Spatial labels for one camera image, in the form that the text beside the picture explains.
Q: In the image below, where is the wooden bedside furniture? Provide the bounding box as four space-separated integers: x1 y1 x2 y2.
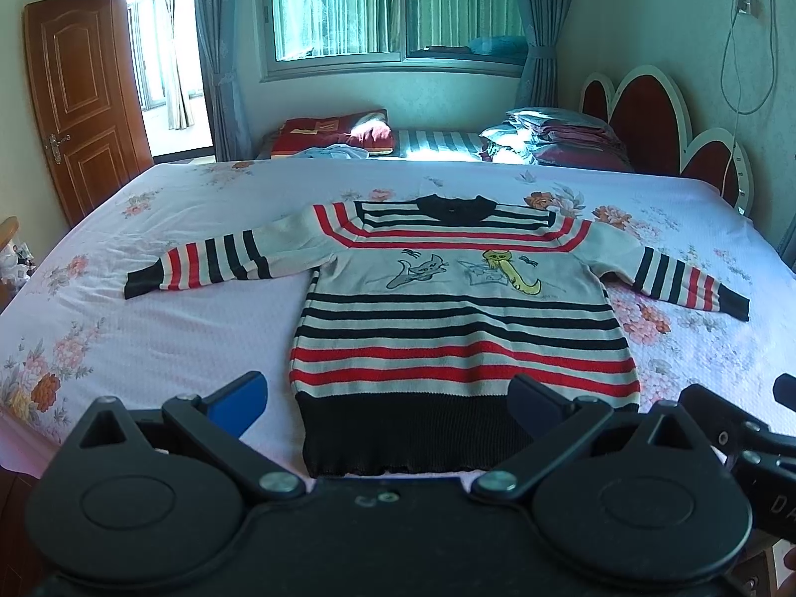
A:
0 216 36 311

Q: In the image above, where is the red heart-shaped headboard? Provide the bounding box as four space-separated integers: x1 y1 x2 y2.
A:
579 65 754 216

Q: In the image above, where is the brown wooden door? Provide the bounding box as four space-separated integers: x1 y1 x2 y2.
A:
21 0 152 226

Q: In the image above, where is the stack of folded bedding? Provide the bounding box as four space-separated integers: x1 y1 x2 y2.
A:
479 106 633 173

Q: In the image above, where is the wall socket with plug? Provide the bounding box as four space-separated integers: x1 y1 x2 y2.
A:
733 0 760 17

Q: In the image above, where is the large window with blinds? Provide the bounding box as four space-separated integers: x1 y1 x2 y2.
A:
263 0 526 80

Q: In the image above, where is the striped knit child sweater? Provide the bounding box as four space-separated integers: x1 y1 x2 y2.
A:
124 196 749 477

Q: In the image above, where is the floral white bed sheet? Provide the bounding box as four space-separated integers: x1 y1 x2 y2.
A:
1 159 795 476

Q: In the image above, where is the right blue-grey curtain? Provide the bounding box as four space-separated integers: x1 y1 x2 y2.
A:
517 0 572 108

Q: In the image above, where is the left blue-grey curtain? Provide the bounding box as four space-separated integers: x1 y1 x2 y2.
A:
195 0 254 162

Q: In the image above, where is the white charging cable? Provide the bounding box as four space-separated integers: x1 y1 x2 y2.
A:
719 0 782 201

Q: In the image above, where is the person's hand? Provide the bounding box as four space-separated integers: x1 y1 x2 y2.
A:
783 547 796 576

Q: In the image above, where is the striped small mattress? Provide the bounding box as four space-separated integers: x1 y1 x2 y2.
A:
393 129 483 162

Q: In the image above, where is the teal cloth on windowsill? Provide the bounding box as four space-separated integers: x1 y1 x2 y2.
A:
468 35 527 61

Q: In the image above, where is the light blue cloth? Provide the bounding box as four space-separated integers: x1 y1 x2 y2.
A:
294 143 370 160

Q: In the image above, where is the blue-grey curtain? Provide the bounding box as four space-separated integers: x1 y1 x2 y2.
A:
195 0 254 162
517 0 572 108

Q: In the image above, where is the red folded blanket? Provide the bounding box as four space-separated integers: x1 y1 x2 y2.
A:
270 109 396 158

